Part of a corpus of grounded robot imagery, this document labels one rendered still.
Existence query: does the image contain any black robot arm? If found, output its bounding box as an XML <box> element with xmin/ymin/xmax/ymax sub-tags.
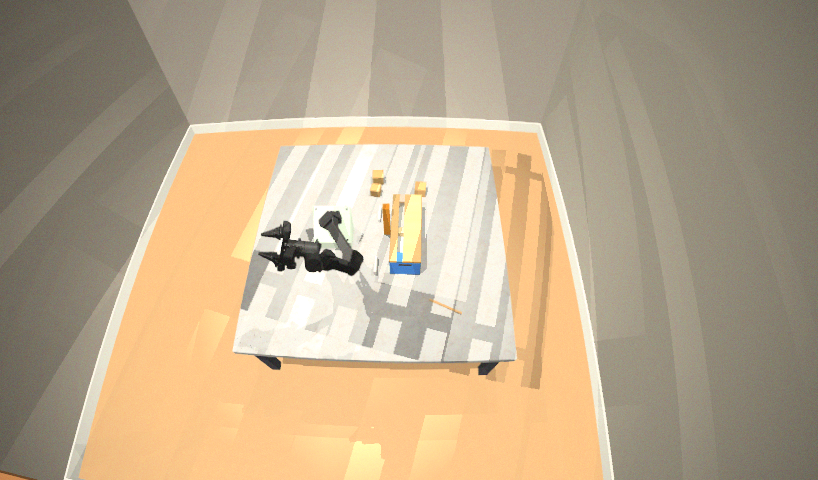
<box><xmin>283</xmin><ymin>210</ymin><xmax>364</xmax><ymax>277</ymax></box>

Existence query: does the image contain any brown rectangular block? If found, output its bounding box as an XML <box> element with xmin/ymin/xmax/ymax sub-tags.
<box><xmin>382</xmin><ymin>203</ymin><xmax>391</xmax><ymax>235</ymax></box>

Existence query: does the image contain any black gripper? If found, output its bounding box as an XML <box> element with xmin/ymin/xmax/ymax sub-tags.
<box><xmin>258</xmin><ymin>221</ymin><xmax>305</xmax><ymax>272</ymax></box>

